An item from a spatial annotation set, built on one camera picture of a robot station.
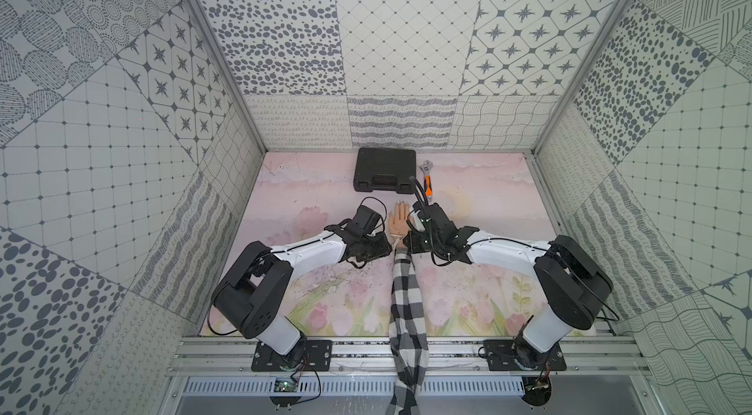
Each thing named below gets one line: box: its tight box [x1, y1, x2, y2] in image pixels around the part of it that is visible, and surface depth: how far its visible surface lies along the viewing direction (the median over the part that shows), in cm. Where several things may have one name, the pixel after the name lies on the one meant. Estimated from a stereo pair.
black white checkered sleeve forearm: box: [385, 246, 430, 415], surface depth 74 cm
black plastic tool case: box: [353, 146, 418, 194], surface depth 116 cm
